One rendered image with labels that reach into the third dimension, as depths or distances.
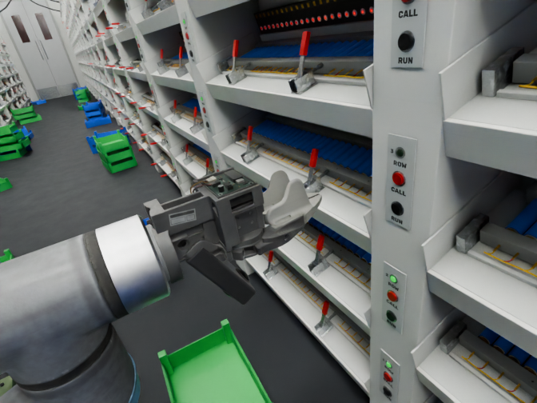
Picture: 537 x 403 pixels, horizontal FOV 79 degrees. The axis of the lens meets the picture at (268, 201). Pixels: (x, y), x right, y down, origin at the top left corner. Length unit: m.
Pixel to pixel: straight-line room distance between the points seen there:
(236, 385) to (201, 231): 0.66
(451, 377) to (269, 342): 0.54
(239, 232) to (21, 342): 0.21
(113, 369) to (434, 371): 0.46
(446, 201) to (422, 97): 0.13
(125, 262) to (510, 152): 0.36
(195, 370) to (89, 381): 0.65
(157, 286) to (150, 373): 0.75
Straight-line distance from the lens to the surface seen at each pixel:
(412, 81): 0.40
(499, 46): 0.44
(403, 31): 0.40
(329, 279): 0.74
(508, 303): 0.46
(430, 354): 0.63
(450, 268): 0.48
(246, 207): 0.34
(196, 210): 0.34
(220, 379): 0.98
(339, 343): 0.88
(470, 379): 0.62
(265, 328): 1.06
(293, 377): 0.95
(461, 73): 0.39
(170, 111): 1.66
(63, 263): 0.33
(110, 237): 0.33
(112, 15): 2.33
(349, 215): 0.57
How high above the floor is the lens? 0.79
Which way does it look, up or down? 28 degrees down
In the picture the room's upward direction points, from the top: 9 degrees counter-clockwise
